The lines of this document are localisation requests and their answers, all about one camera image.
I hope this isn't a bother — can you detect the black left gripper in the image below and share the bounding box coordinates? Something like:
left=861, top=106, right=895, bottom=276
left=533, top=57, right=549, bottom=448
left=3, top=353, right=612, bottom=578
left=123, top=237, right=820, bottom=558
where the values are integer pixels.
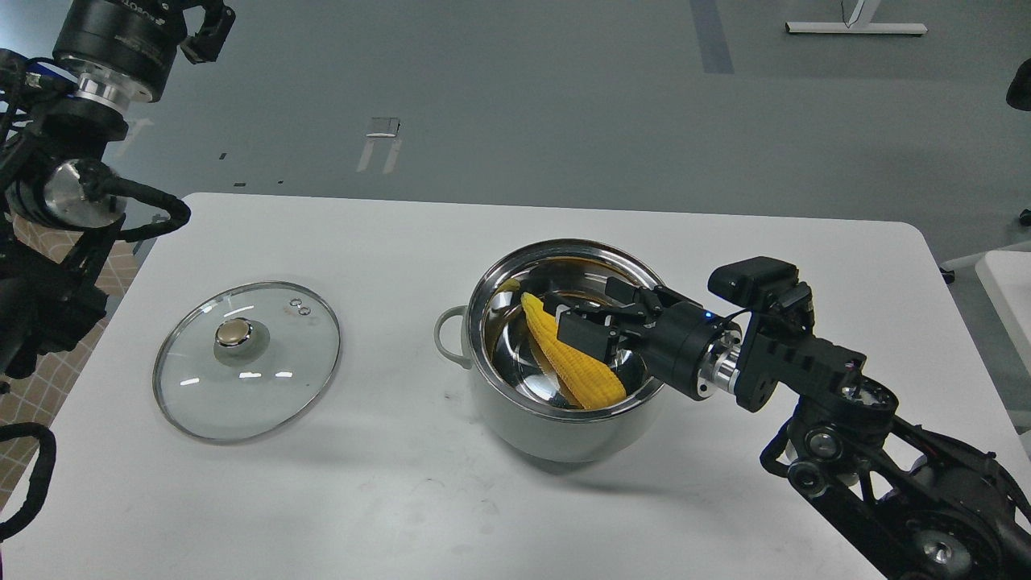
left=52, top=1, right=236, bottom=102

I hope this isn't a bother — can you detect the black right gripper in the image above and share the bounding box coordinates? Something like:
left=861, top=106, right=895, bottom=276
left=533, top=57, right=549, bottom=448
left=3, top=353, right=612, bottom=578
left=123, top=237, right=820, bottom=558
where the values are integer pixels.
left=544, top=278, right=743, bottom=401

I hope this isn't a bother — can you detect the yellow corn cob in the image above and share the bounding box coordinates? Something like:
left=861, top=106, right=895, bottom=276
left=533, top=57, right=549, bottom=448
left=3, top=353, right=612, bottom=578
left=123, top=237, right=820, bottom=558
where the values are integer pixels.
left=491, top=279, right=628, bottom=411

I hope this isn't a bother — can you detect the glass pot lid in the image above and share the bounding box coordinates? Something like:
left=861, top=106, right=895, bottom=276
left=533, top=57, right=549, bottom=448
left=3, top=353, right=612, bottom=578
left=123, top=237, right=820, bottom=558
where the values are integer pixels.
left=152, top=280, right=343, bottom=444

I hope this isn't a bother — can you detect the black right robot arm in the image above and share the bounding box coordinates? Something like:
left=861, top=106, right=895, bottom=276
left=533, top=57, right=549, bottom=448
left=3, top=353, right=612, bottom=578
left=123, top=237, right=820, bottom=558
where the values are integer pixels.
left=542, top=259, right=1029, bottom=579

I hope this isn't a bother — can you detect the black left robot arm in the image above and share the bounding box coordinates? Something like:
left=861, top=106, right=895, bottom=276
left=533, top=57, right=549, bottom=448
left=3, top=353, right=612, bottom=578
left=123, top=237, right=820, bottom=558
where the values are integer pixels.
left=1, top=1, right=236, bottom=379

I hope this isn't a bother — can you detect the white steel cooking pot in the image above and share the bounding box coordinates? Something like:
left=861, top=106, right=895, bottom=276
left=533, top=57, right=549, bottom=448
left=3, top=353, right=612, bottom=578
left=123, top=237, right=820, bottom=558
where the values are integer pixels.
left=434, top=238, right=673, bottom=463

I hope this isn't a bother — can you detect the checkered beige cloth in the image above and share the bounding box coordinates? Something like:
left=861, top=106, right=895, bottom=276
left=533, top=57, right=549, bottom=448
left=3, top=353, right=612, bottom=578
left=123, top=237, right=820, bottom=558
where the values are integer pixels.
left=0, top=211, right=146, bottom=516

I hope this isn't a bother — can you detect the white desk leg base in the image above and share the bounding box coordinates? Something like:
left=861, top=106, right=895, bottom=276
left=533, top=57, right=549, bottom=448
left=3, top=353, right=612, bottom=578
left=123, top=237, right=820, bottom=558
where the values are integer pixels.
left=784, top=1, right=928, bottom=36

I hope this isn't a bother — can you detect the white side table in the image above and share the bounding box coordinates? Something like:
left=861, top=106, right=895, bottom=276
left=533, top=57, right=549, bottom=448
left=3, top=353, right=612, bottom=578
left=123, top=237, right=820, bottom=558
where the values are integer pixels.
left=941, top=240, right=1031, bottom=436

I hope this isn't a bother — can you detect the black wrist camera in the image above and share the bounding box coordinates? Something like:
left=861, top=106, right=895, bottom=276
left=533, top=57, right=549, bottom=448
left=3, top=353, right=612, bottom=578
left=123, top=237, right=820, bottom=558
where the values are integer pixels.
left=706, top=255, right=799, bottom=311

